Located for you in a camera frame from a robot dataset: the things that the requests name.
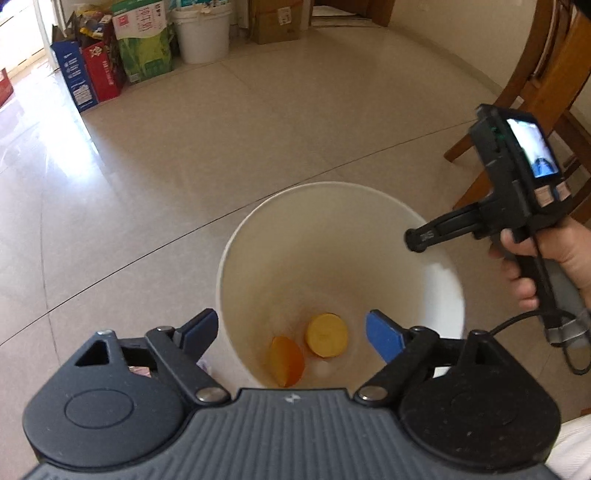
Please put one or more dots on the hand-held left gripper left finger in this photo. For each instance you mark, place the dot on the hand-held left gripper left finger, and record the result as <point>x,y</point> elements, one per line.
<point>203,327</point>

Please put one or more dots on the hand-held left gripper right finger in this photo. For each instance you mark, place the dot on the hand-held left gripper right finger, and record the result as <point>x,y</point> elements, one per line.
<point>383,334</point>

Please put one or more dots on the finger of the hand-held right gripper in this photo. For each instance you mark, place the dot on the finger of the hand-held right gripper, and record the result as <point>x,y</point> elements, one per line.
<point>443,228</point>

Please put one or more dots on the orange half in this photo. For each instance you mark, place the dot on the orange half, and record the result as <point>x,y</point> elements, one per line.
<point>286,362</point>
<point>328,334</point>

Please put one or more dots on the white plastic trash bin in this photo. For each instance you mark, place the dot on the white plastic trash bin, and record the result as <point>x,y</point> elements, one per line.
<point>323,240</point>

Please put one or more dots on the person's right hand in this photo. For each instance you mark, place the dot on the person's right hand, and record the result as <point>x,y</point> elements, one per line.
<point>570,249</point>

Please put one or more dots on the wooden chair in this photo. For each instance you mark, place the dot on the wooden chair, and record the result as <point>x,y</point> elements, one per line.
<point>531,60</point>

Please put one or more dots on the brown cardboard box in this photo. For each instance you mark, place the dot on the brown cardboard box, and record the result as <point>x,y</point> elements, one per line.
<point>279,23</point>

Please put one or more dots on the red printed box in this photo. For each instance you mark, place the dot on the red printed box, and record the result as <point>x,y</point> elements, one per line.
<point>104,74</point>

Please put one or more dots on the green printed box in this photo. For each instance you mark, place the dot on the green printed box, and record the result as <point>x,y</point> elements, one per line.
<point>143,50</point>

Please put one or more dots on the blue printed box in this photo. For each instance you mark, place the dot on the blue printed box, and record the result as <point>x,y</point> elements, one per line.
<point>74,74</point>

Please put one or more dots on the white bucket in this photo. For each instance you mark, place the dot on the white bucket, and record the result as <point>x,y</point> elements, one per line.
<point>203,34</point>

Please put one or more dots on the dark printed bag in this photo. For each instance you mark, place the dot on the dark printed bag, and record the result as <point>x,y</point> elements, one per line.
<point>90,27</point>

